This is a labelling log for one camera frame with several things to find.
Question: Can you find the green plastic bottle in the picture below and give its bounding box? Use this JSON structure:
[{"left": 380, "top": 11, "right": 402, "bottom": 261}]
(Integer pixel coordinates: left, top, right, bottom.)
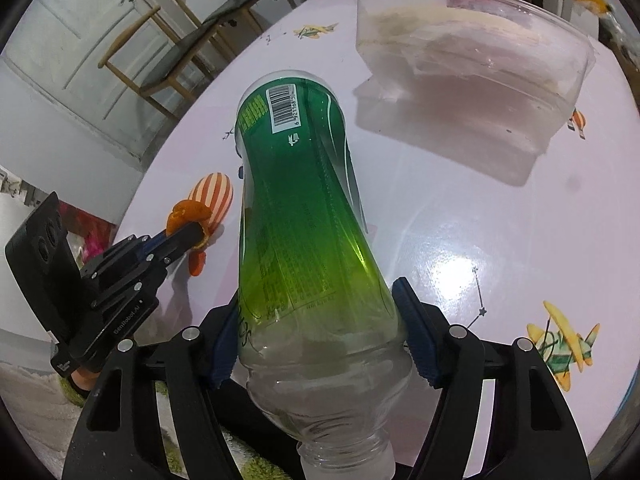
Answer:
[{"left": 234, "top": 72, "right": 413, "bottom": 480}]

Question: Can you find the pink printed tablecloth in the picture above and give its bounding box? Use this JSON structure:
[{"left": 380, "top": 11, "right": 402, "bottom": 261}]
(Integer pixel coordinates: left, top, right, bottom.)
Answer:
[{"left": 115, "top": 0, "right": 640, "bottom": 480}]

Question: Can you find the orange peel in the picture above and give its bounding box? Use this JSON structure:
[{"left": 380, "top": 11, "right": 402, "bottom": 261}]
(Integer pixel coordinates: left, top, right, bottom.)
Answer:
[{"left": 167, "top": 200, "right": 211, "bottom": 278}]

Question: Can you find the pink printed cloth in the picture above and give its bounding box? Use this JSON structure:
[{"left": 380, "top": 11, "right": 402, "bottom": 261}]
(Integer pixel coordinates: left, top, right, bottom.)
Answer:
[{"left": 57, "top": 200, "right": 121, "bottom": 273}]

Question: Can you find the white green fuzzy cloth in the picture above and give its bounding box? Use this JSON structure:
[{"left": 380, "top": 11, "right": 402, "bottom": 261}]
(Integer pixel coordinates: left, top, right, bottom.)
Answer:
[{"left": 0, "top": 360, "right": 101, "bottom": 480}]

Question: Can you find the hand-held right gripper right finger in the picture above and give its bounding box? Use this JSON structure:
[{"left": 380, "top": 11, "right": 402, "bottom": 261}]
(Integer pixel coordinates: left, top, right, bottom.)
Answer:
[{"left": 391, "top": 276, "right": 593, "bottom": 480}]

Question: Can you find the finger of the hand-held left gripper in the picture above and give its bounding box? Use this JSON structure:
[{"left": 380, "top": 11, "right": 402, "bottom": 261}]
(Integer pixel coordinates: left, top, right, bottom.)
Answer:
[
  {"left": 92, "top": 222, "right": 206, "bottom": 311},
  {"left": 80, "top": 232, "right": 168, "bottom": 286}
]

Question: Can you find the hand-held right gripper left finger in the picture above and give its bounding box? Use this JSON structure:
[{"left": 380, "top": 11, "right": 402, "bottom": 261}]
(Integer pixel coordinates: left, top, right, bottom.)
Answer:
[{"left": 61, "top": 302, "right": 242, "bottom": 480}]

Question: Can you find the clear plastic food container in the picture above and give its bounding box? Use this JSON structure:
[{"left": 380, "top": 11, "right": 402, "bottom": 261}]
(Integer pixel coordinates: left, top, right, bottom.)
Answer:
[{"left": 350, "top": 0, "right": 597, "bottom": 157}]

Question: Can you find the white door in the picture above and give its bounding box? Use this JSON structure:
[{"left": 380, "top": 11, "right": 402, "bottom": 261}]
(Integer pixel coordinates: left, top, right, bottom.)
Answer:
[{"left": 0, "top": 0, "right": 181, "bottom": 161}]

